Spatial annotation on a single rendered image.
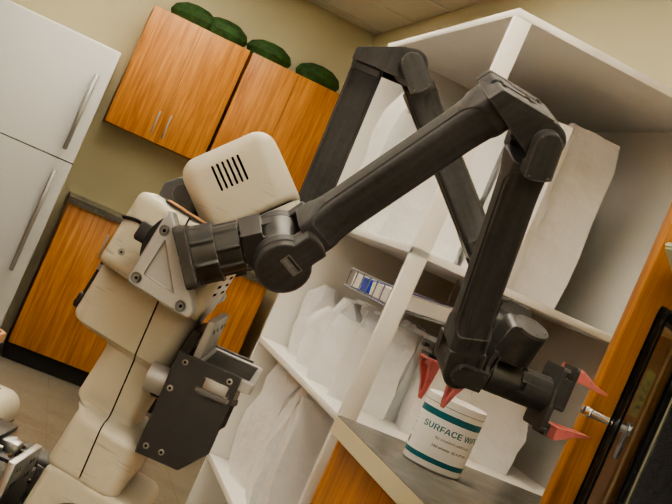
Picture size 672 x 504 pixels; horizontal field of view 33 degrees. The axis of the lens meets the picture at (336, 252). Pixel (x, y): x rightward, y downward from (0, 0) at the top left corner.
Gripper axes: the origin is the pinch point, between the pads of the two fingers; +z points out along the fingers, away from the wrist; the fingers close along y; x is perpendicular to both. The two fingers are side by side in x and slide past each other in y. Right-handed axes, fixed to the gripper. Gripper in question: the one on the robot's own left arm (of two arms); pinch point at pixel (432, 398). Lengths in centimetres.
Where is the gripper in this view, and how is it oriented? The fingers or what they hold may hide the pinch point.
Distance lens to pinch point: 200.7
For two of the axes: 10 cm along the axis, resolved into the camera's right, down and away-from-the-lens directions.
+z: -4.1, 9.1, 0.0
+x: -2.4, -1.0, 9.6
